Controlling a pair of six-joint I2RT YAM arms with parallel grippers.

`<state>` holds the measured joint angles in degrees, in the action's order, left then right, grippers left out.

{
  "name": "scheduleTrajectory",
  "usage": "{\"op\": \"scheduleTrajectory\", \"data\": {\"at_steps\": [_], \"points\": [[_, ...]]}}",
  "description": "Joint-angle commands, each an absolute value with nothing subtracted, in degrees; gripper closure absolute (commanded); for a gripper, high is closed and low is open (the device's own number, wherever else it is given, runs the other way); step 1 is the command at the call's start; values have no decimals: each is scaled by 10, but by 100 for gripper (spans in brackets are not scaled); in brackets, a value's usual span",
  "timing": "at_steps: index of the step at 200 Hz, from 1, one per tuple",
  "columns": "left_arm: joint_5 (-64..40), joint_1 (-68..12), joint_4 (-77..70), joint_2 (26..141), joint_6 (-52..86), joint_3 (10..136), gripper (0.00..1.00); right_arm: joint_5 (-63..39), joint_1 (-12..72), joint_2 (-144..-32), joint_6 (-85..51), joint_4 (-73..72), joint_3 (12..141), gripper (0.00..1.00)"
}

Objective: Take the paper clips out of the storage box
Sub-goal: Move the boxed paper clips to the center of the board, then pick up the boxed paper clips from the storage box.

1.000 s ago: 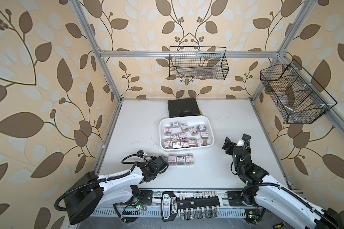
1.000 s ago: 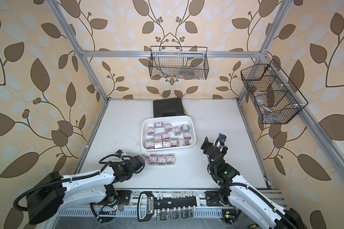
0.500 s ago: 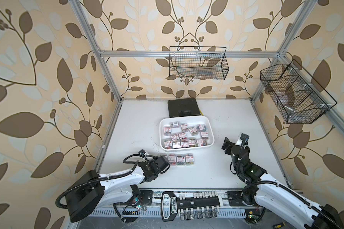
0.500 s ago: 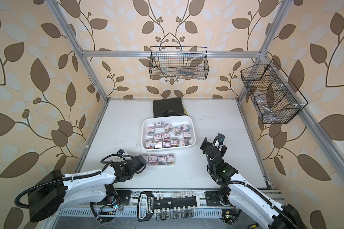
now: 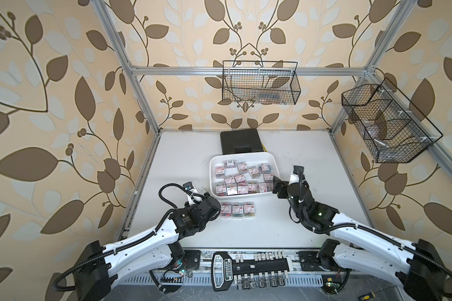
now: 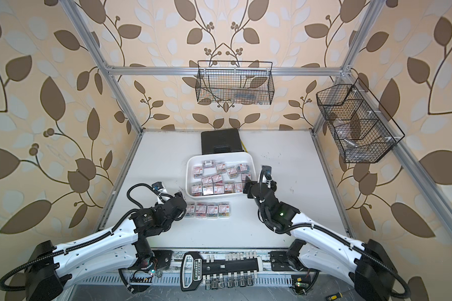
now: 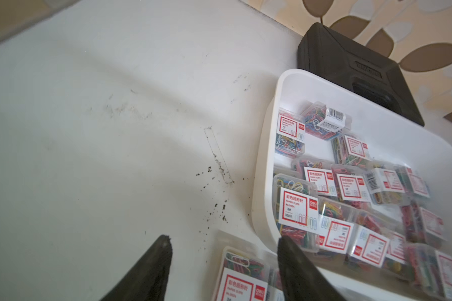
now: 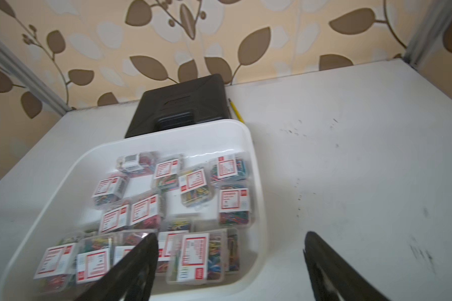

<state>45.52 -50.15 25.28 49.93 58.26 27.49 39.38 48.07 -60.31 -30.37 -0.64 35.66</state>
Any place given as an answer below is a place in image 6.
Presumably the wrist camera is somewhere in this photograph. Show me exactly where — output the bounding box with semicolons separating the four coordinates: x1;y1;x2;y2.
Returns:
259;165;277;191
151;181;164;193

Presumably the paper clip box removed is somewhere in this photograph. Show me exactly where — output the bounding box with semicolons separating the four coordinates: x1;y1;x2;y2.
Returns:
195;202;207;218
218;202;231;218
185;203;195;218
207;203;218;218

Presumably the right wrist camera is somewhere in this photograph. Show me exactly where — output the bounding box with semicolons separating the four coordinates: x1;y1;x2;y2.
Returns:
259;165;277;191

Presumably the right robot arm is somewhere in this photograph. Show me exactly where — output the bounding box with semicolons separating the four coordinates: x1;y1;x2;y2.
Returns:
243;181;411;300

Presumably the white plastic storage tray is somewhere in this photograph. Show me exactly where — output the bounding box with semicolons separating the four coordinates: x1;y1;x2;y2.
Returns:
185;152;257;199

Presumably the yellow handled screwdriver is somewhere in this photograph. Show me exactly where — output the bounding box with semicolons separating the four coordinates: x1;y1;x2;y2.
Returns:
323;288;365;301

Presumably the black wire basket wall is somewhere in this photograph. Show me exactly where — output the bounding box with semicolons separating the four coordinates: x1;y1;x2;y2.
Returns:
316;79;405;164
195;60;275;105

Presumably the black wire basket right wall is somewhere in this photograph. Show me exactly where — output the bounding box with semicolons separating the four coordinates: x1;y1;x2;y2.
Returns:
316;79;405;164

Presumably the black wire basket back wall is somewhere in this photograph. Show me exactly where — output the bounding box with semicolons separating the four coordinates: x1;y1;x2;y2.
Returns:
195;60;275;105

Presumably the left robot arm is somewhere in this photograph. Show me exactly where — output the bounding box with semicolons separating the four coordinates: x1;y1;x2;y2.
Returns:
0;182;187;300

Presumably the black socket set holder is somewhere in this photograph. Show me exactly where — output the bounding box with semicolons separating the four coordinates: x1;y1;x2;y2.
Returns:
180;252;264;292

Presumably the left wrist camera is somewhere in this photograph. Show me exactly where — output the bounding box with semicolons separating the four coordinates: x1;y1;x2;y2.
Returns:
151;181;164;193

